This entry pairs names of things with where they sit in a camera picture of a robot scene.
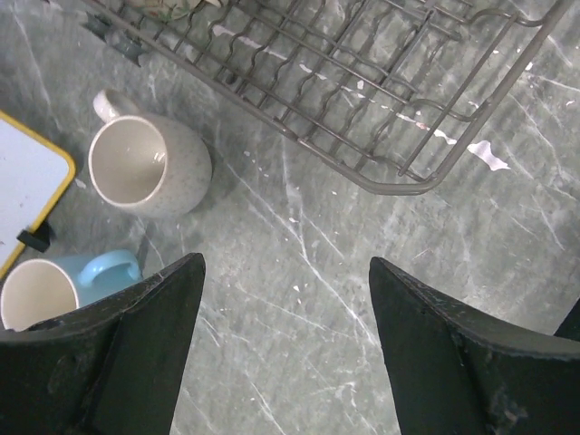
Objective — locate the yellow framed whiteboard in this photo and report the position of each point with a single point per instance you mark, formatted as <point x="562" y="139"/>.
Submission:
<point x="34" y="175"/>

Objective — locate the blue mug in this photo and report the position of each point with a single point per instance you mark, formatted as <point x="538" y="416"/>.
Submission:
<point x="41" y="289"/>

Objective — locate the wire dish rack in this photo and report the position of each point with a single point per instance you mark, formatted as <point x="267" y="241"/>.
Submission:
<point x="389" y="94"/>

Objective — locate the white speckled mug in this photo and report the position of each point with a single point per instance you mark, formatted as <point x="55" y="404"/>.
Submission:
<point x="146" y="164"/>

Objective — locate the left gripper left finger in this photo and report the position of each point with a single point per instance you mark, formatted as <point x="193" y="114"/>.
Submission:
<point x="112" y="367"/>

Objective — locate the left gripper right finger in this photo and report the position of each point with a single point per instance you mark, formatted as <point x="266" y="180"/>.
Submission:
<point x="456" y="370"/>

